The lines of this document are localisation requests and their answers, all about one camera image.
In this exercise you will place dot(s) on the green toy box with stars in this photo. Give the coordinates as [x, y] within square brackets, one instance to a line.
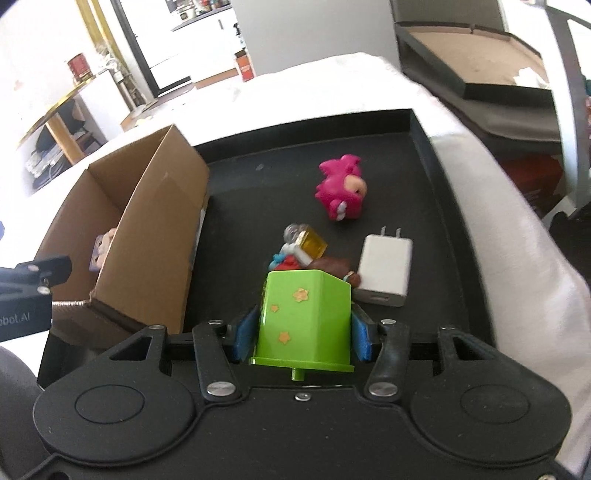
[300, 318]

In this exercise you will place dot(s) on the black plastic tray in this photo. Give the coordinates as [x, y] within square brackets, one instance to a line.
[415, 207]

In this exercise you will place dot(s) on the brown cardboard box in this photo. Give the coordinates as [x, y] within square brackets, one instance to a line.
[157, 230]

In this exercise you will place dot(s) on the pink toy figure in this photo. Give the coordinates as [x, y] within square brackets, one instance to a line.
[341, 184]

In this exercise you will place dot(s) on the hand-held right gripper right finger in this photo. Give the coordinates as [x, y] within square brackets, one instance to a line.
[362, 337]

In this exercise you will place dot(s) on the grey metal frame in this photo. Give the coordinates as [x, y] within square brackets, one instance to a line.
[570, 115]

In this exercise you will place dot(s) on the white side cabinet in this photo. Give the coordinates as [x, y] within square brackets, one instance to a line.
[104, 106]

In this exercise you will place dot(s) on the orange cardboard box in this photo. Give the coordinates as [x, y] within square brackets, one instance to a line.
[244, 67]

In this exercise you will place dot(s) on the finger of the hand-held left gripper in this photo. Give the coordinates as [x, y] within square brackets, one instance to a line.
[44, 271]

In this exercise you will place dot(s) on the black framed board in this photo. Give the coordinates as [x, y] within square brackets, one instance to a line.
[471, 55]

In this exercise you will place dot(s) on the round gold table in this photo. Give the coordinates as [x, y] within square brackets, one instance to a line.
[62, 138]

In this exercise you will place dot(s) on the white wall charger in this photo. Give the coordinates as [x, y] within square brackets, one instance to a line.
[385, 267]

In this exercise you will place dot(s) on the red tin can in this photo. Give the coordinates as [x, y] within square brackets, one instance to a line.
[79, 64]

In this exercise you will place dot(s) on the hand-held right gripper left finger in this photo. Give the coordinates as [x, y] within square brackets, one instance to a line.
[244, 334]

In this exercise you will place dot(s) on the brown toy figure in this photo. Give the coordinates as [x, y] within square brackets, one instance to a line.
[332, 266]

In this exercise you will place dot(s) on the red box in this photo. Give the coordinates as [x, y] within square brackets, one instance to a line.
[531, 184]

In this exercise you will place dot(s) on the white blanket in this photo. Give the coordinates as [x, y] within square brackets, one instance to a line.
[323, 87]

